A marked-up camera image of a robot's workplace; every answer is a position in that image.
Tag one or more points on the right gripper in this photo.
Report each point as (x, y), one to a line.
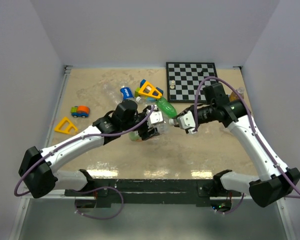
(191, 108)

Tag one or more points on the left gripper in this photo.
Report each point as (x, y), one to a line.
(145, 135)

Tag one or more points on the white green tea bottle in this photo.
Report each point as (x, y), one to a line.
(135, 136)

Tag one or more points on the clear bottle white cap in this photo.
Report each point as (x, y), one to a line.
(225, 130)
(143, 102)

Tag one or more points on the amber tea bottle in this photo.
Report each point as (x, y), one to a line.
(233, 96)

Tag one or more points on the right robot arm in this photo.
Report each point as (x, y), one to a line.
(274, 179)

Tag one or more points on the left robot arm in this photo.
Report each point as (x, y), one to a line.
(115, 123)

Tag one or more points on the green plastic bottle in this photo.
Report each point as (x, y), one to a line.
(166, 107)

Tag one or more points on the blue pepsi bottle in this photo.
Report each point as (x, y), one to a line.
(127, 93)

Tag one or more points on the clear bottle yellow cap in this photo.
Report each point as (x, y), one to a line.
(113, 94)

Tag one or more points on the black white chessboard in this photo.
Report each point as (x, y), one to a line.
(187, 79)

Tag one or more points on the yellow triangle toy block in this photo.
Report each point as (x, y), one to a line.
(65, 126)
(150, 90)

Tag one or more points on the colourful toy car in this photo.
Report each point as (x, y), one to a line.
(80, 111)

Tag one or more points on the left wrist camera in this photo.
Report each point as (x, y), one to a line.
(155, 118)

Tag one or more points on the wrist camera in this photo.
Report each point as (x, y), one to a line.
(155, 118)
(187, 122)

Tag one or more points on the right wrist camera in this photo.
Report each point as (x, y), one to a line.
(187, 122)

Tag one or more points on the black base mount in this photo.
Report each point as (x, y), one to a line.
(152, 191)

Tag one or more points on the aluminium frame rail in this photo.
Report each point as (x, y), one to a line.
(52, 120)

